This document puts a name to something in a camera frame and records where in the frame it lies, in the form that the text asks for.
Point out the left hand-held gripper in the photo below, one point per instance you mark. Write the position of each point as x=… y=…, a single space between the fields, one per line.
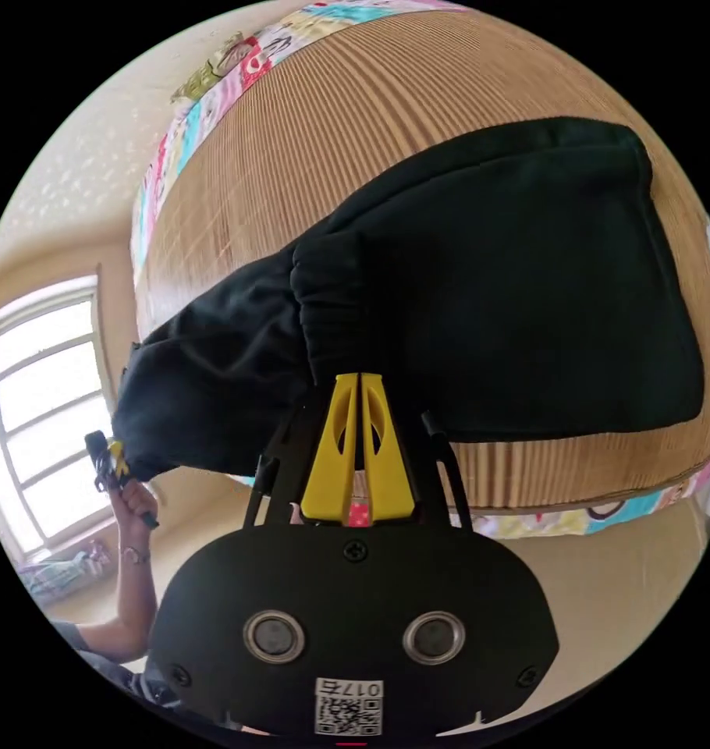
x=99 y=460

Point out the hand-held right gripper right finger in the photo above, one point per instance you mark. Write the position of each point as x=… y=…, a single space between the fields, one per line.
x=390 y=468

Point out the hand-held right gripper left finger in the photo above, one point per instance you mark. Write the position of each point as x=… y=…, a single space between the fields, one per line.
x=327 y=468

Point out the black pants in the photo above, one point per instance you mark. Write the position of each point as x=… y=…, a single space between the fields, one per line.
x=448 y=304

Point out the person's left forearm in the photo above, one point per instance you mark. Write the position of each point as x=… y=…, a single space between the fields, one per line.
x=135 y=597

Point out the person's left hand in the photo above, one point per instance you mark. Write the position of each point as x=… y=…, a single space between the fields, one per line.
x=136 y=508

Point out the window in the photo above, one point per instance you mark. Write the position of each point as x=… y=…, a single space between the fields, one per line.
x=39 y=409

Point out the pile of clothes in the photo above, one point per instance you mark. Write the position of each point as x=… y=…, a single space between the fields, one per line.
x=68 y=570

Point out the person's body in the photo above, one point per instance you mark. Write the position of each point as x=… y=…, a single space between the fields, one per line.
x=115 y=679

